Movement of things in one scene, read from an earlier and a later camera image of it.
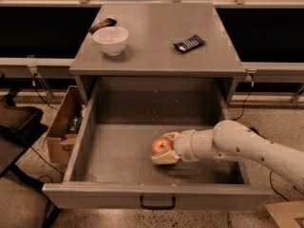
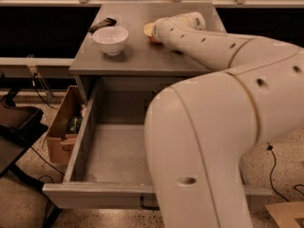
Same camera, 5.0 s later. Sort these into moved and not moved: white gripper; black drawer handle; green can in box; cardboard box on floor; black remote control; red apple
Moved: white gripper; red apple
Not moved: cardboard box on floor; black drawer handle; green can in box; black remote control
